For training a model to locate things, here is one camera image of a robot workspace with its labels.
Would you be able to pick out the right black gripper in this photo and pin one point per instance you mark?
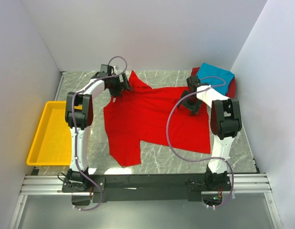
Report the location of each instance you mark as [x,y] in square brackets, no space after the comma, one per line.
[194,109]

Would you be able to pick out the bright red t-shirt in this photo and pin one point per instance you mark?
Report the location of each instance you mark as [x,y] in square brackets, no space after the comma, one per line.
[142,114]

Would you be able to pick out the folded dark red t-shirt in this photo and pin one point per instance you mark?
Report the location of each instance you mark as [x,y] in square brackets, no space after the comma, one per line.
[232,86]

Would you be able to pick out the aluminium extrusion rail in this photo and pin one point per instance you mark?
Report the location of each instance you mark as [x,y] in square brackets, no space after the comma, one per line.
[239,183]

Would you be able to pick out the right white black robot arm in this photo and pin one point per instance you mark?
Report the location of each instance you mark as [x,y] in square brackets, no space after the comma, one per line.
[225,123]

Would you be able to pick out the yellow plastic tray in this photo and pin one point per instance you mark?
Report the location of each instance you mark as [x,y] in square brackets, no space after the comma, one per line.
[51,145]

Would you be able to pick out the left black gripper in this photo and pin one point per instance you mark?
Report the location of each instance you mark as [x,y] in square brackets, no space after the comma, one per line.
[123,86]

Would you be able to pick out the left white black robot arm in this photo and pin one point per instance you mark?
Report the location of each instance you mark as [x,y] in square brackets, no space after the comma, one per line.
[79,117]

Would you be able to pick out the folded blue t-shirt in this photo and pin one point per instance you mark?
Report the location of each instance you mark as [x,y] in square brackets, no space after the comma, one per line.
[218,78]

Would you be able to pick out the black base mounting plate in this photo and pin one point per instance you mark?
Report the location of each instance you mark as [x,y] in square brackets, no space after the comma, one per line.
[141,195]

